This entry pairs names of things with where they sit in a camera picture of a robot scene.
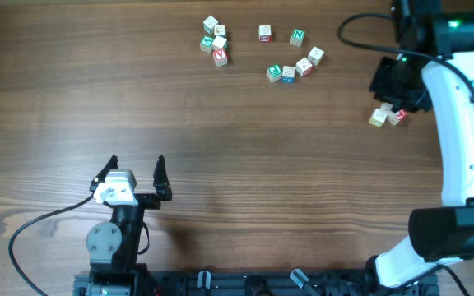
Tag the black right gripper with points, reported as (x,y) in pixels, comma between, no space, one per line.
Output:
(383,93)

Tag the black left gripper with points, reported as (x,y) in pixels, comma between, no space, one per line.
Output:
(145,199)

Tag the red letter wooden block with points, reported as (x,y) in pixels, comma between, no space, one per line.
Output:
(396,117)

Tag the yellow side picture block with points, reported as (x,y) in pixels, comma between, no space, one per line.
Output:
(378,117)

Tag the yellow edged picture block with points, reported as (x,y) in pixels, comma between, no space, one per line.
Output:
(315,55)

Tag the green J letter block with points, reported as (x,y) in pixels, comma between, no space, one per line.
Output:
(387,107)

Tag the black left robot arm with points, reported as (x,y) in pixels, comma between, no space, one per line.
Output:
(114,245)

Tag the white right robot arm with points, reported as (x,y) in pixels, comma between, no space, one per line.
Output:
(432,68)

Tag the green N letter block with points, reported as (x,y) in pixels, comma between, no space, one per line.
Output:
(297,37)

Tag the snail picture blue block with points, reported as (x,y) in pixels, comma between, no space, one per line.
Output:
(288,74)

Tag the green E letter block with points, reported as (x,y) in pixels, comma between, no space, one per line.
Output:
(274,73)

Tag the block with red side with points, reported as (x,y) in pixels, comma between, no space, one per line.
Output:
(265,33)

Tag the red V letter block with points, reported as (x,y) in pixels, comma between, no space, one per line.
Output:
(220,57)

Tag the green A letter block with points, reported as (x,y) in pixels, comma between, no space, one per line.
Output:
(206,44)

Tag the green Z side block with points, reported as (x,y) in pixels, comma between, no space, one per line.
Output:
(219,42)

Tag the block with blue side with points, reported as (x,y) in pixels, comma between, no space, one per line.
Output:
(220,30)

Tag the plain top far-left block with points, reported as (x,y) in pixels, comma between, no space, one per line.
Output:
(209,24)

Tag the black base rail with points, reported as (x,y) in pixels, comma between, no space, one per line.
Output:
(331,282)

